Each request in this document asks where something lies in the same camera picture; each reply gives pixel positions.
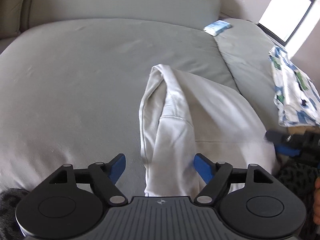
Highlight black framed window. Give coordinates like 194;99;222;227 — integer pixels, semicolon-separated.
257;0;320;48

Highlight person's right hand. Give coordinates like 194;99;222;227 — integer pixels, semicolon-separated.
313;177;320;223

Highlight person's spotted grey pants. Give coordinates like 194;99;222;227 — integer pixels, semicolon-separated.
0;161;320;240

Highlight blue green patterned white cloth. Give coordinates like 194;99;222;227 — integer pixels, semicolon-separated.
269;45;320;127

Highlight white shirt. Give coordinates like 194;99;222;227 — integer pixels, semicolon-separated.
139;64;280;198

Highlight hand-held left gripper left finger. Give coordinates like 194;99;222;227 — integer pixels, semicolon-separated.
47;153;128;207

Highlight grey sofa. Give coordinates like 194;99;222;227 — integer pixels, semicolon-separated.
0;0;300;198

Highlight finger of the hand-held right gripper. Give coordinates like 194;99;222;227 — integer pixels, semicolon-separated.
265;129;300;157

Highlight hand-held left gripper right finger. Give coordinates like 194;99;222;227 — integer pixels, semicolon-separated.
194;153;274;207

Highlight blue white tissue pack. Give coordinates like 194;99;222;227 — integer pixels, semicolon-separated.
203;20;233;36

